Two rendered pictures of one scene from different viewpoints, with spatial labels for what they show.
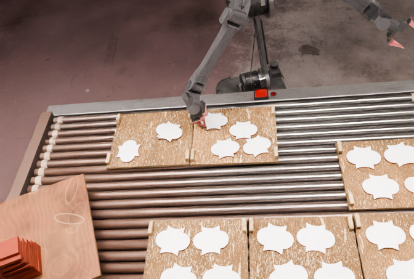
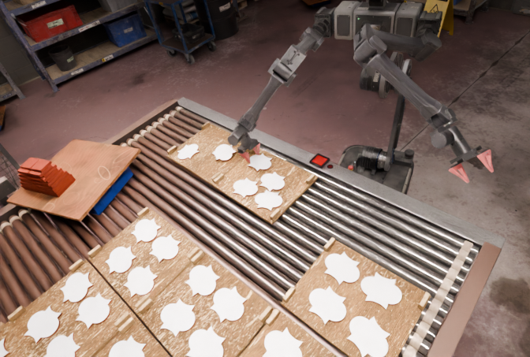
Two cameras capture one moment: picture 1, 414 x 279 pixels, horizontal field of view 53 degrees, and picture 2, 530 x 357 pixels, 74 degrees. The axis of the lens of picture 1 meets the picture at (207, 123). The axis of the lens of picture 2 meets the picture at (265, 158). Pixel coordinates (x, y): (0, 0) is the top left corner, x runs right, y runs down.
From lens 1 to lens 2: 1.03 m
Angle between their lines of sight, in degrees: 28
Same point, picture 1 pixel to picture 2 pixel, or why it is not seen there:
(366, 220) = (283, 323)
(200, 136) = (240, 168)
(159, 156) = (201, 166)
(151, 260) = (123, 235)
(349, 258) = (233, 342)
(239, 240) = (181, 262)
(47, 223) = (93, 168)
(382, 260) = not seen: outside the picture
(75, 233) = (96, 184)
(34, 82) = (238, 87)
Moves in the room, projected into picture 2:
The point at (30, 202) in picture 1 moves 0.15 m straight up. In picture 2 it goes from (99, 150) to (87, 129)
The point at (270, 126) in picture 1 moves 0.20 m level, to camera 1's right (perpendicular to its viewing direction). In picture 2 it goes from (296, 191) to (334, 203)
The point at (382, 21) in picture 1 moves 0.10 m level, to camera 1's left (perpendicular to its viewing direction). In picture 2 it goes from (438, 136) to (408, 130)
